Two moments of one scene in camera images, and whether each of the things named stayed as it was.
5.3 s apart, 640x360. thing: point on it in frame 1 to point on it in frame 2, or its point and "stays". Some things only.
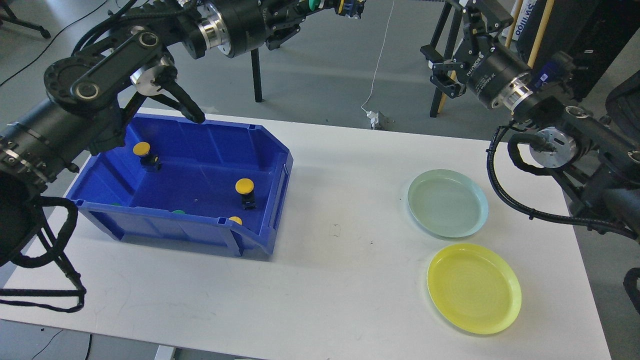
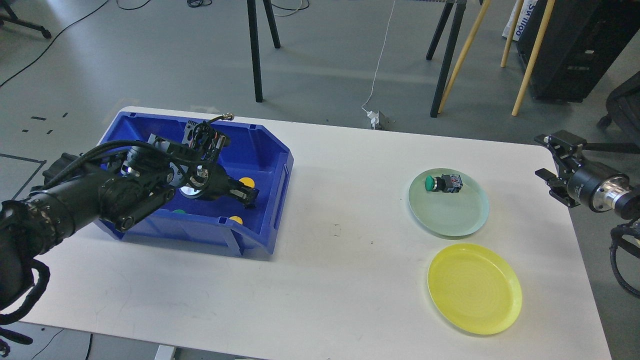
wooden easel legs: (510, 37) stays
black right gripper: (488, 68) to (598, 187)
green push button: (318, 5) to (451, 183)
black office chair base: (623, 104) stays
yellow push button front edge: (236, 219) stays
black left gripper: (251, 22) to (206, 180)
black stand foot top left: (10, 17) stays
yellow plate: (475, 287) stays
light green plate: (448, 203) stays
